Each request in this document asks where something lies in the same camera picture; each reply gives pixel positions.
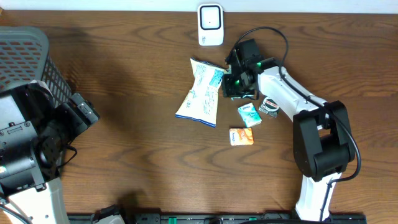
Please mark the white barcode scanner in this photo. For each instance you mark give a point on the white barcode scanner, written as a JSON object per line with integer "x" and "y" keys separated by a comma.
{"x": 210, "y": 24}

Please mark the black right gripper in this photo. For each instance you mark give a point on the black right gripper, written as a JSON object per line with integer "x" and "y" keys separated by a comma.
{"x": 227, "y": 91}

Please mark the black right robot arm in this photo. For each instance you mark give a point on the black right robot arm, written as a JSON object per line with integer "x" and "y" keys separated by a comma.
{"x": 323, "y": 144}

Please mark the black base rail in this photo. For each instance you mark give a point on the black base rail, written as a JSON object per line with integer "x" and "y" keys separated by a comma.
{"x": 272, "y": 217}

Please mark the orange tissue packet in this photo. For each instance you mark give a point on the orange tissue packet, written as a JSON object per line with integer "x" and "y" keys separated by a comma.
{"x": 241, "y": 137}

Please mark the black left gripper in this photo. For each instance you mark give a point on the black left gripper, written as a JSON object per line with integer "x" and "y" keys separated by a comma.
{"x": 83, "y": 109}

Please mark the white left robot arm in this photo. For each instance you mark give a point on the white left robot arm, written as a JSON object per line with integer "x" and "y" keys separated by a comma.
{"x": 34, "y": 135}

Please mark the small teal tissue packet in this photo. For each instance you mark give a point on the small teal tissue packet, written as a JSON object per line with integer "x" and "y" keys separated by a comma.
{"x": 249, "y": 115}

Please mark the green Zam-Buk ointment box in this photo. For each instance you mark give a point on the green Zam-Buk ointment box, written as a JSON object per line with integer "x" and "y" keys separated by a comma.
{"x": 269, "y": 107}

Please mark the cream blue snack bag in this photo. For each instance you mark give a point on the cream blue snack bag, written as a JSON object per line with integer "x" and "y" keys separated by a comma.
{"x": 201, "y": 102}

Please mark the grey plastic mesh basket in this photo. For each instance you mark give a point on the grey plastic mesh basket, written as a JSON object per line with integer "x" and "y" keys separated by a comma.
{"x": 25, "y": 57}

